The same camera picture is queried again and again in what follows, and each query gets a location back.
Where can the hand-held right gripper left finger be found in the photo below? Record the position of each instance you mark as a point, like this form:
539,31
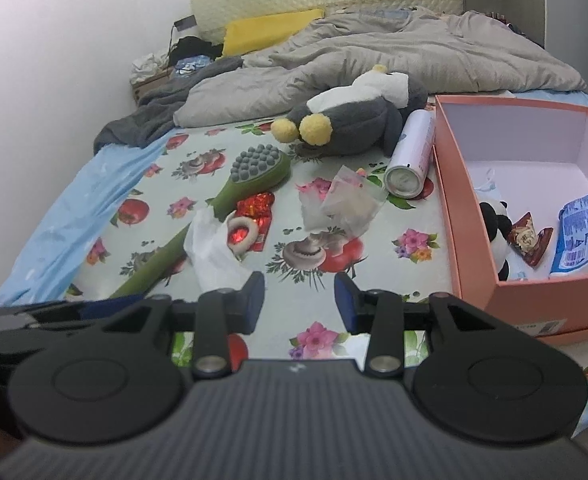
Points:
254,305

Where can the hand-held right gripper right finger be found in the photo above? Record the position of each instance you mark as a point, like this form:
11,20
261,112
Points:
346,310

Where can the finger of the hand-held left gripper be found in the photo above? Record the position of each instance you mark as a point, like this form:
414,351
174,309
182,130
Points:
24,322

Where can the white plastic bag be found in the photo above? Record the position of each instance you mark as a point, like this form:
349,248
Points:
214,260

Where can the red foil packet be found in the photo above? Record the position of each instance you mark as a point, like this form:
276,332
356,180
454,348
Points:
256,205

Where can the clear plastic bag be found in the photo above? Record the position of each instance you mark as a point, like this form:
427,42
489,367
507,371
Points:
344,205

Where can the small panda plush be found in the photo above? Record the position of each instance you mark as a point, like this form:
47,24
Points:
494,220

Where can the blue face mask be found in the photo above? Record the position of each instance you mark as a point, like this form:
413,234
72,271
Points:
489,187

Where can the red cartoon snack packet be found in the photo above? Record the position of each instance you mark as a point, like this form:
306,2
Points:
526,240

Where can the pink cardboard box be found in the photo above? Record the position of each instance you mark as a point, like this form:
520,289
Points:
549,305

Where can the blue white wipes packet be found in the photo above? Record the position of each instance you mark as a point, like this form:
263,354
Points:
581,235

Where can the light blue bed sheet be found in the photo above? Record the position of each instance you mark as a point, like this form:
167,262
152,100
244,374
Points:
74,200

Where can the fruit print mat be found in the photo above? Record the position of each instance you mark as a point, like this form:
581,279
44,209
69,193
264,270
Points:
284,175

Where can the green massage brush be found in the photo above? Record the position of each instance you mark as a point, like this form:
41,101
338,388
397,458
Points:
254,170

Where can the white spray can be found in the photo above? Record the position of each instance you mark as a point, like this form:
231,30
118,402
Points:
414,150

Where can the grey penguin plush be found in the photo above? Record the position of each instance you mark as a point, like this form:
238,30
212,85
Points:
359,115

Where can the dark grey blanket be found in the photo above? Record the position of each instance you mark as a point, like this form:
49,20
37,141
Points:
144,115

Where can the brown cardboard nightstand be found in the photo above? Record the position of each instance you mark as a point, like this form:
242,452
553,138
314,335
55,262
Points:
149,88

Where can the blue printed packet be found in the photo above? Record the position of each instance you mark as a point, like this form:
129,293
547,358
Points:
189,65

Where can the grey duvet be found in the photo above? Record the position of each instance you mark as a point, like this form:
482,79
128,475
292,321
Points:
374,50

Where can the white crumpled cloth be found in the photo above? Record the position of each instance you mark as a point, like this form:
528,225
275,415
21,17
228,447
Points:
146,65

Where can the black clothing pile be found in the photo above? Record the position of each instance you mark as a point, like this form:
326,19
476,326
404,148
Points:
194,46

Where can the yellow pillow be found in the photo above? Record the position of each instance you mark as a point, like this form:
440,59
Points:
269,30

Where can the grey wardrobe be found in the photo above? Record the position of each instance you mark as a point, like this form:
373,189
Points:
549,10

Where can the dark wall socket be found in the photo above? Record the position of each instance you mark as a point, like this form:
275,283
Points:
185,21

